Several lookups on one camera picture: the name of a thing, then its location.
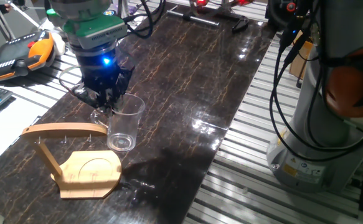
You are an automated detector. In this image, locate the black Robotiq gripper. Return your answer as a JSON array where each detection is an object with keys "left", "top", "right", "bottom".
[{"left": 70, "top": 42, "right": 135, "bottom": 116}]

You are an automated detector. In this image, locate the clear plastic cup with handle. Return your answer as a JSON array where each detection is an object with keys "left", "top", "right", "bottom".
[{"left": 90, "top": 92, "right": 146, "bottom": 152}]

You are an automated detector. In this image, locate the wooden cup rack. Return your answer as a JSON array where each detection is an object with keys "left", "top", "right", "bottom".
[{"left": 21, "top": 122, "right": 123, "bottom": 200}]

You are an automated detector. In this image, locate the white plastic object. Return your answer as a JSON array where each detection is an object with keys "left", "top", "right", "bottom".
[{"left": 50, "top": 30, "right": 66, "bottom": 57}]

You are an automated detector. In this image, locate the dark marble pattern mat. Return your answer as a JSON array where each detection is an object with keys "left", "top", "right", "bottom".
[{"left": 0, "top": 2, "right": 277, "bottom": 224}]

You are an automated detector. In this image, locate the orange black teach pendant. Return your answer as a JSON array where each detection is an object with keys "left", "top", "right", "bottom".
[{"left": 0, "top": 30, "right": 56, "bottom": 82}]

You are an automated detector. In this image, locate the large white paper sheet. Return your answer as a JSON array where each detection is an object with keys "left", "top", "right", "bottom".
[{"left": 0, "top": 96, "right": 50, "bottom": 172}]

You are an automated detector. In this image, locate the silver metal rod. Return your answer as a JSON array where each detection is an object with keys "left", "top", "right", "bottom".
[{"left": 167, "top": 9, "right": 220, "bottom": 26}]

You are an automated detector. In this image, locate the open brown cardboard box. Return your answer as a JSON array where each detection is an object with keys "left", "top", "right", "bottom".
[{"left": 289, "top": 30, "right": 313, "bottom": 79}]

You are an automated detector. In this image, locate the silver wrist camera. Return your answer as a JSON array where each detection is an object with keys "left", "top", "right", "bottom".
[{"left": 78, "top": 26, "right": 128, "bottom": 50}]

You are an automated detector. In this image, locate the green gripper mount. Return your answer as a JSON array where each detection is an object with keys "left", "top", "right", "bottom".
[{"left": 45, "top": 9, "right": 129, "bottom": 41}]

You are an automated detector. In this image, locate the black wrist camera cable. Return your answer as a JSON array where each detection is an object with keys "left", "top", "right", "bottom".
[{"left": 123, "top": 0, "right": 166, "bottom": 40}]

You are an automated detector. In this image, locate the black clamp handle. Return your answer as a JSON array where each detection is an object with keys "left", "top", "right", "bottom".
[{"left": 232, "top": 16, "right": 250, "bottom": 34}]

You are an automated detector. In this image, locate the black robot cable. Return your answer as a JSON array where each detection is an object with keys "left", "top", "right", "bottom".
[{"left": 268, "top": 18, "right": 363, "bottom": 163}]

